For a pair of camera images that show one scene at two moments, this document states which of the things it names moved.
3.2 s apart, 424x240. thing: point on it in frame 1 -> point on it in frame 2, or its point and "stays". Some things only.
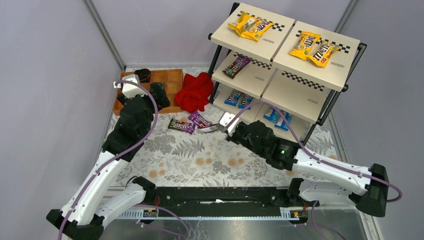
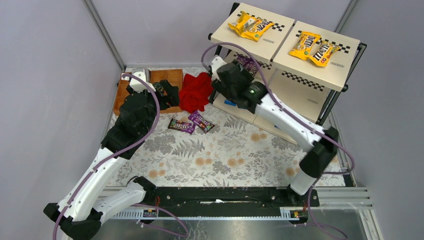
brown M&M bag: (211, 128) -> (248, 65)
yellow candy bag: (304, 44) stays
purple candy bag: (199, 120) stays
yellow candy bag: (323, 54) stays
